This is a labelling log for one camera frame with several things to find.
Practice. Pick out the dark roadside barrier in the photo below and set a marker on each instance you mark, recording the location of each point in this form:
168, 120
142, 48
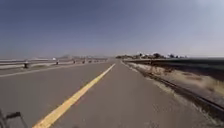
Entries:
186, 62

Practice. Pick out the row of trees and buildings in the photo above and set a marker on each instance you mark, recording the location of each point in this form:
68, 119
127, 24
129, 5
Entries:
153, 55

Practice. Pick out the metal guardrail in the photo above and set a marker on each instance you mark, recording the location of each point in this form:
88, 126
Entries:
40, 61

